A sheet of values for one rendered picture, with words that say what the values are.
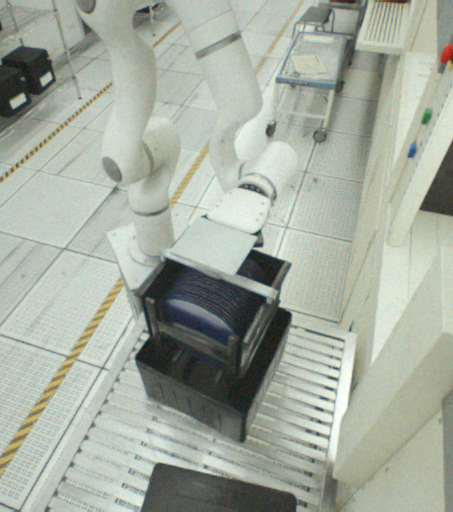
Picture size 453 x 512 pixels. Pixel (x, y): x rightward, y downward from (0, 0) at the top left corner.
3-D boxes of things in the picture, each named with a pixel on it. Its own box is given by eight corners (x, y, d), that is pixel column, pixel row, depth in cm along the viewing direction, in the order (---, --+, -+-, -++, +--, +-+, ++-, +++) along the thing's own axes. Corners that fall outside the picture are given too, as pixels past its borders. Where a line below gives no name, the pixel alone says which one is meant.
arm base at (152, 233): (121, 236, 138) (109, 193, 124) (173, 219, 143) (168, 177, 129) (139, 275, 127) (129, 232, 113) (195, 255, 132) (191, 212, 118)
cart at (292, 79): (286, 82, 379) (293, 25, 342) (343, 89, 369) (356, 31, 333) (264, 138, 317) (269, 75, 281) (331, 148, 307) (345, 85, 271)
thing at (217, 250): (281, 323, 96) (302, 227, 72) (246, 398, 84) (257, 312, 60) (192, 286, 103) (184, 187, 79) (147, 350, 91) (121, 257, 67)
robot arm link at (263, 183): (276, 213, 84) (270, 222, 82) (237, 200, 86) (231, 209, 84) (281, 180, 77) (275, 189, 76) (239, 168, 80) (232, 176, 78)
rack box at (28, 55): (41, 97, 322) (29, 63, 302) (9, 92, 327) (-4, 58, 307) (60, 80, 341) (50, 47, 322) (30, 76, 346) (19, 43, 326)
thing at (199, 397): (286, 348, 109) (294, 312, 97) (243, 445, 93) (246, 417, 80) (197, 310, 118) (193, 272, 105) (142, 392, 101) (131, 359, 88)
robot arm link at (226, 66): (159, 71, 78) (223, 208, 92) (224, 39, 68) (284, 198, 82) (184, 58, 83) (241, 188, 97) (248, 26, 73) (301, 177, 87)
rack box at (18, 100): (10, 120, 299) (-6, 85, 279) (-20, 112, 306) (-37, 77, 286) (37, 102, 317) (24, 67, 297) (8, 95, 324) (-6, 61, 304)
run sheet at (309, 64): (288, 55, 307) (289, 53, 306) (319, 54, 308) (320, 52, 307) (295, 73, 287) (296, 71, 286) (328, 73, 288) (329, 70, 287)
